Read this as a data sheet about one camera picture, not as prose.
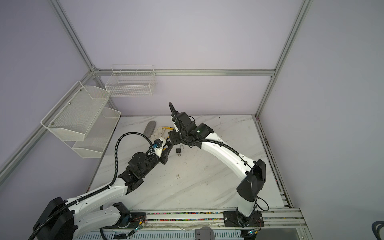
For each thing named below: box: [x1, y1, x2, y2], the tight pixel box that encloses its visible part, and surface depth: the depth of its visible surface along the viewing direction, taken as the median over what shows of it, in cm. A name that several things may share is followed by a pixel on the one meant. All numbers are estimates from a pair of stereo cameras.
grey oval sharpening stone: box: [143, 120, 157, 138], surface depth 112 cm
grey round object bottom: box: [194, 226, 215, 240], surface depth 70 cm
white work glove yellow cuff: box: [150, 126, 166, 145], surface depth 110 cm
